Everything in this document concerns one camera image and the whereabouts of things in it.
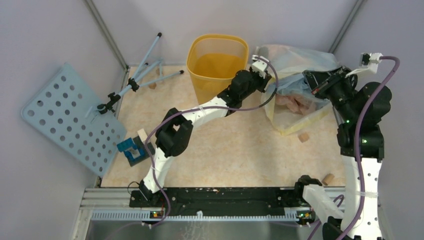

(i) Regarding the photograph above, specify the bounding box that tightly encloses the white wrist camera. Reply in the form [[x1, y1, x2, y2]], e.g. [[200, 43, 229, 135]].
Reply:
[[345, 52, 384, 78], [250, 54, 270, 79]]

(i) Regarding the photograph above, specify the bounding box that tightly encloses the wooden block near tripod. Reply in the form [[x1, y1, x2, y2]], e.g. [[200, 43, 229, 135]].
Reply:
[[148, 82, 157, 90]]

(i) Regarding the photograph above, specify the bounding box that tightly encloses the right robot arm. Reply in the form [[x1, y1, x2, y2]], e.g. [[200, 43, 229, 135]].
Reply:
[[293, 67, 392, 240]]

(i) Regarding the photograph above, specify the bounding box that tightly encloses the blue block toy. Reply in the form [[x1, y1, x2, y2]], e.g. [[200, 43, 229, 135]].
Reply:
[[116, 136, 149, 167]]

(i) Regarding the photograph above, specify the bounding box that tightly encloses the yellow plastic trash bin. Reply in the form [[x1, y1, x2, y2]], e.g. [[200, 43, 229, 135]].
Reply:
[[186, 34, 249, 105]]

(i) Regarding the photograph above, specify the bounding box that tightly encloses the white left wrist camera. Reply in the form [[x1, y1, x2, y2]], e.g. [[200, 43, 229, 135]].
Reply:
[[250, 54, 270, 79]]

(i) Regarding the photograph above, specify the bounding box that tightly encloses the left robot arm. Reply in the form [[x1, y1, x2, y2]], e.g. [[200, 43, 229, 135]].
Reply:
[[139, 69, 272, 207]]

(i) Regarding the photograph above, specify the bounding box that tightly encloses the pale wooden block left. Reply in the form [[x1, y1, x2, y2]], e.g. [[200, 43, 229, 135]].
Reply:
[[137, 128, 148, 143]]

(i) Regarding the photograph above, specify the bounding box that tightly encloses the large yellow translucent bag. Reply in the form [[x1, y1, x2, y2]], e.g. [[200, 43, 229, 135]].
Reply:
[[254, 44, 339, 136]]

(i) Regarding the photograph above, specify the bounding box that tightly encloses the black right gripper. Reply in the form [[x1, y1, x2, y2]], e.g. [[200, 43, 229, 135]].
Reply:
[[302, 64, 358, 122]]

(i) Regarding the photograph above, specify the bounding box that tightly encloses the wooden cylinder block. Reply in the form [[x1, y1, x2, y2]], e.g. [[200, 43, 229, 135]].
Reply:
[[322, 173, 335, 186]]

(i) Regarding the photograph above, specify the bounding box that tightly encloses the wooden cube block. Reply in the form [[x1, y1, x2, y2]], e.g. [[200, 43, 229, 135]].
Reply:
[[297, 132, 310, 143]]

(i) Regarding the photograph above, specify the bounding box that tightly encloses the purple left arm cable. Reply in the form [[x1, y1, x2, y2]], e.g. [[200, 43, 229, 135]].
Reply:
[[102, 56, 280, 240]]

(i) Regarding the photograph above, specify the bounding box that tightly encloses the light blue perforated board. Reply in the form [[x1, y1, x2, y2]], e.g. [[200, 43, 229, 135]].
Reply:
[[21, 63, 127, 177]]

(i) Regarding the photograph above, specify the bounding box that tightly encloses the light blue tripod stand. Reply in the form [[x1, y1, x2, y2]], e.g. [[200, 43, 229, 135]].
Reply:
[[86, 32, 185, 117]]

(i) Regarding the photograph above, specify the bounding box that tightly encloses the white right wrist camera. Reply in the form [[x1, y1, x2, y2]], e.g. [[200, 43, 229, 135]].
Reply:
[[345, 52, 384, 78]]

